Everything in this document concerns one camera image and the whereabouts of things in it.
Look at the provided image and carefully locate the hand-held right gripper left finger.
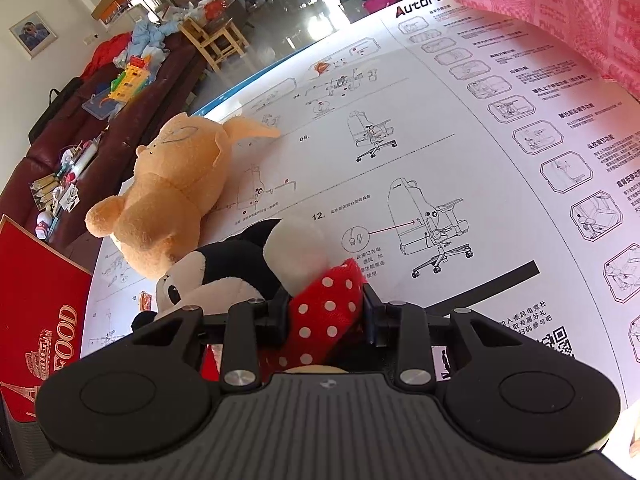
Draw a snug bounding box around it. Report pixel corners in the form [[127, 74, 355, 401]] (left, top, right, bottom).
[[131, 298, 294, 394]]

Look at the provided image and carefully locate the red cardboard box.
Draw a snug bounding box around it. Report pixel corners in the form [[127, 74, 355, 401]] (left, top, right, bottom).
[[0, 213, 94, 425]]

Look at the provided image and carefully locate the framed wall picture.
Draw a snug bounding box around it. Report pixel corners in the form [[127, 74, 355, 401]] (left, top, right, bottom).
[[8, 11, 57, 57]]

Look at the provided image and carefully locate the clear plastic case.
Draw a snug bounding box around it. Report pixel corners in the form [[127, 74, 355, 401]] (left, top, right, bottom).
[[82, 95, 121, 122]]

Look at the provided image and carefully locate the white printed instruction sheet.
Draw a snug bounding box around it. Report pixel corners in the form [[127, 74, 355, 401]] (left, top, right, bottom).
[[79, 0, 640, 412]]

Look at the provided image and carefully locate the pile of small craft parts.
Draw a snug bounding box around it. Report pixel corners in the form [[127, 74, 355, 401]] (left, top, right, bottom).
[[29, 131, 109, 242]]

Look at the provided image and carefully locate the yellow green plastic toy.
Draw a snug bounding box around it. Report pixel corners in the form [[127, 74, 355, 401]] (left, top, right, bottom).
[[107, 57, 159, 104]]

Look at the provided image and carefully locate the black bag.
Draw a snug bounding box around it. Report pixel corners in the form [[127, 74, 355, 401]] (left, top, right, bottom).
[[27, 76, 84, 144]]

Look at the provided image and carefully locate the red cloth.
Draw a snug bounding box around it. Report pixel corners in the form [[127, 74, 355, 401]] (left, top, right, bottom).
[[82, 32, 134, 81]]

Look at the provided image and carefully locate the brown leather sofa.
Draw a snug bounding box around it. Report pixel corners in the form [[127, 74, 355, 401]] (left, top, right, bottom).
[[0, 34, 213, 262]]

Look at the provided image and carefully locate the black red mouse plush toy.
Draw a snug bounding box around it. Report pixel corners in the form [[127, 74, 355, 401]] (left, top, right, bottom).
[[132, 217, 372, 377]]

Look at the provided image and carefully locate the wooden stool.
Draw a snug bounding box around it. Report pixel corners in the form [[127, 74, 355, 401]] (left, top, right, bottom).
[[177, 14, 249, 74]]

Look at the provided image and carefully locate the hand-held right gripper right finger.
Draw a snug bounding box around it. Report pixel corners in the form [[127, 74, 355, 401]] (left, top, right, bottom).
[[362, 283, 527, 394]]

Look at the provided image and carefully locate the tan bear plush toy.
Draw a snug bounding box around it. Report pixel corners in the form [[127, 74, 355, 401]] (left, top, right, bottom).
[[84, 112, 282, 282]]

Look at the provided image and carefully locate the pink checked cloth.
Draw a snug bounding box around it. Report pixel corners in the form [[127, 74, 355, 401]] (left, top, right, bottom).
[[456, 0, 640, 127]]

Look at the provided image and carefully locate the light blue cloth pile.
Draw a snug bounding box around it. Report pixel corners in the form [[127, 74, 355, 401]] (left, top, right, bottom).
[[112, 14, 174, 69]]

